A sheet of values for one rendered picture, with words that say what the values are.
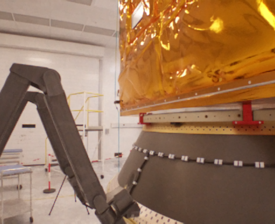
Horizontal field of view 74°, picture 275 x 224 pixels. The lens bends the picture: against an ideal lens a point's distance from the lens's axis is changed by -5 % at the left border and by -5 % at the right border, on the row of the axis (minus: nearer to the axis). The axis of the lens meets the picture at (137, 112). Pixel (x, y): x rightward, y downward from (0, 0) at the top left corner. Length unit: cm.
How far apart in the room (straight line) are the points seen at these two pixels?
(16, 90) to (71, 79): 813
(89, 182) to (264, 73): 69
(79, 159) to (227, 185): 60
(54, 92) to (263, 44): 66
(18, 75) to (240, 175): 86
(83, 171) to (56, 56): 845
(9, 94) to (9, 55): 848
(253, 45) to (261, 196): 56
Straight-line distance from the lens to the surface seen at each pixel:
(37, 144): 851
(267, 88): 78
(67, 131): 58
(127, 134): 914
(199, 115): 100
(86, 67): 891
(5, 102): 57
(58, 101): 57
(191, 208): 92
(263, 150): 95
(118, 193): 68
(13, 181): 564
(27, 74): 57
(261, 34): 77
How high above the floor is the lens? 165
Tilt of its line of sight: 4 degrees up
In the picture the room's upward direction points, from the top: straight up
